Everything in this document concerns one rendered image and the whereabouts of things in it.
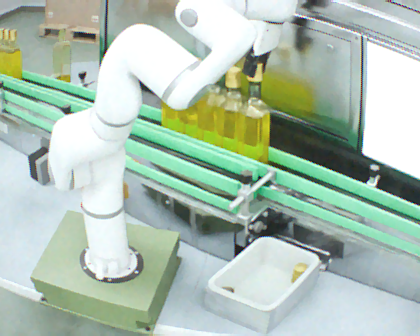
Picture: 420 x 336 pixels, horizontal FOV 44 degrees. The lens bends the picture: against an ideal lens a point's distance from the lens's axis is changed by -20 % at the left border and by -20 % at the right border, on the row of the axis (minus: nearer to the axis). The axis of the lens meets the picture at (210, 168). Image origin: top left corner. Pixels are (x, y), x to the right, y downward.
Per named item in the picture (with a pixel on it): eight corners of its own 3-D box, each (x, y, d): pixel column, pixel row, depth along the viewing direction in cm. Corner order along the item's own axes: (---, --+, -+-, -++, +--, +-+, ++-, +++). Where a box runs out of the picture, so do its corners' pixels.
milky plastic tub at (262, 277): (317, 282, 138) (323, 256, 133) (266, 335, 122) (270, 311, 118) (259, 261, 146) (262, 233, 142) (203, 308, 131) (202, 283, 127)
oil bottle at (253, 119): (268, 180, 154) (271, 100, 143) (256, 190, 150) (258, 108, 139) (248, 173, 157) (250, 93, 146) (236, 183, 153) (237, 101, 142)
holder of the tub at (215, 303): (326, 271, 141) (332, 248, 137) (265, 335, 123) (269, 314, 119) (271, 251, 150) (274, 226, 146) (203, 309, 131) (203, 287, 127)
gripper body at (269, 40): (267, 3, 132) (257, 37, 139) (244, 9, 125) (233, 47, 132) (293, 16, 129) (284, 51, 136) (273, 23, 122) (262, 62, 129)
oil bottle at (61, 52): (71, 88, 206) (71, 26, 192) (62, 95, 202) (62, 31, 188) (62, 87, 208) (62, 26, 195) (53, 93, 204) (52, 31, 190)
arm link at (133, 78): (126, 146, 99) (147, 98, 87) (76, 95, 100) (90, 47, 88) (180, 99, 106) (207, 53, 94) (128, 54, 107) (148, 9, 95)
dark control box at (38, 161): (59, 176, 179) (56, 152, 175) (43, 187, 174) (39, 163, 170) (45, 168, 184) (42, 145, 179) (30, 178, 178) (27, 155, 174)
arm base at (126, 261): (134, 290, 124) (126, 234, 116) (80, 282, 124) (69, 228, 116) (139, 248, 137) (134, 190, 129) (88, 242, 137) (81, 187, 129)
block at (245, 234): (269, 229, 148) (272, 205, 144) (247, 249, 141) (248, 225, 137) (257, 224, 149) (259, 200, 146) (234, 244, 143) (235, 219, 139)
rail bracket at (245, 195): (276, 201, 145) (279, 153, 139) (233, 237, 134) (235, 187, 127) (265, 197, 147) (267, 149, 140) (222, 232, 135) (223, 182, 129)
